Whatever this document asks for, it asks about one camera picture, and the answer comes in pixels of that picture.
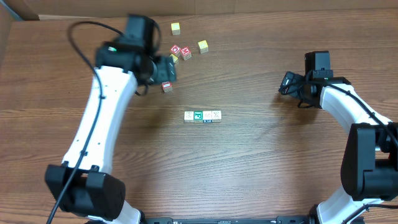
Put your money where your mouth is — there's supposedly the yellow wooden block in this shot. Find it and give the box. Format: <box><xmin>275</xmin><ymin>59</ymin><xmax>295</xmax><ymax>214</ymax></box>
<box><xmin>170</xmin><ymin>22</ymin><xmax>181</xmax><ymax>35</ymax></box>
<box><xmin>198</xmin><ymin>40</ymin><xmax>209</xmax><ymax>54</ymax></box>
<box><xmin>170</xmin><ymin>54</ymin><xmax>178</xmax><ymax>64</ymax></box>

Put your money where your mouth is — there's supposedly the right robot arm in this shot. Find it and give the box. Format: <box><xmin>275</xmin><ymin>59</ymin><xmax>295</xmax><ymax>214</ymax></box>
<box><xmin>277</xmin><ymin>51</ymin><xmax>397</xmax><ymax>224</ymax></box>

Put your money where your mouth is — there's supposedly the white and blue block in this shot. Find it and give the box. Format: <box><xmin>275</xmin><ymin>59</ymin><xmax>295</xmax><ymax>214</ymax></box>
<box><xmin>203</xmin><ymin>111</ymin><xmax>212</xmax><ymax>123</ymax></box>

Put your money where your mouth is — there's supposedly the green wooden block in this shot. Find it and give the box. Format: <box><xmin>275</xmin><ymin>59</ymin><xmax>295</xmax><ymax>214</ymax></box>
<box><xmin>193</xmin><ymin>111</ymin><xmax>203</xmax><ymax>123</ymax></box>

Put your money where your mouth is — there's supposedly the red O wooden block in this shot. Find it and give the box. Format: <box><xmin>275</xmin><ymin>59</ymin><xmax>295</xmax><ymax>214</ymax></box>
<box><xmin>170</xmin><ymin>45</ymin><xmax>181</xmax><ymax>57</ymax></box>

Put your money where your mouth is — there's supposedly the red M wooden block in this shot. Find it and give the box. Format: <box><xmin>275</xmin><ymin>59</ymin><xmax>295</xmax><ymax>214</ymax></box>
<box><xmin>180</xmin><ymin>47</ymin><xmax>192</xmax><ymax>60</ymax></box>

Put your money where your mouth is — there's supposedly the white K wooden block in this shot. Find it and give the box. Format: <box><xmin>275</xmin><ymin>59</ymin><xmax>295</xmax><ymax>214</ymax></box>
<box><xmin>184</xmin><ymin>111</ymin><xmax>194</xmax><ymax>123</ymax></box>

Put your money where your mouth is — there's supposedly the red I wooden block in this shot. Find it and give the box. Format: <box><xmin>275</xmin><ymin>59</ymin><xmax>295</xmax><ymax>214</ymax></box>
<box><xmin>162</xmin><ymin>82</ymin><xmax>173</xmax><ymax>92</ymax></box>

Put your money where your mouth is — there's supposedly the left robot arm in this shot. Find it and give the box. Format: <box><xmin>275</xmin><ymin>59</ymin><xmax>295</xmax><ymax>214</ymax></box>
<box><xmin>45</xmin><ymin>14</ymin><xmax>176</xmax><ymax>223</ymax></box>

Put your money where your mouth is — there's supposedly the cardboard back board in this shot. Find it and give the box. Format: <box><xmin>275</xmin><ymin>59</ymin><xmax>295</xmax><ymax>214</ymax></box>
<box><xmin>1</xmin><ymin>0</ymin><xmax>397</xmax><ymax>20</ymax></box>

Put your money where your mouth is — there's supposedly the white patterned wooden block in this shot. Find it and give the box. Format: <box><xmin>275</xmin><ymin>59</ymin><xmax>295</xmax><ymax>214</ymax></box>
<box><xmin>211</xmin><ymin>110</ymin><xmax>222</xmax><ymax>123</ymax></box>

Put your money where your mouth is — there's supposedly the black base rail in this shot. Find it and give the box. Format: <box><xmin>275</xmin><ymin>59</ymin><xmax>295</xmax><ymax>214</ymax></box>
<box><xmin>139</xmin><ymin>215</ymin><xmax>315</xmax><ymax>224</ymax></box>

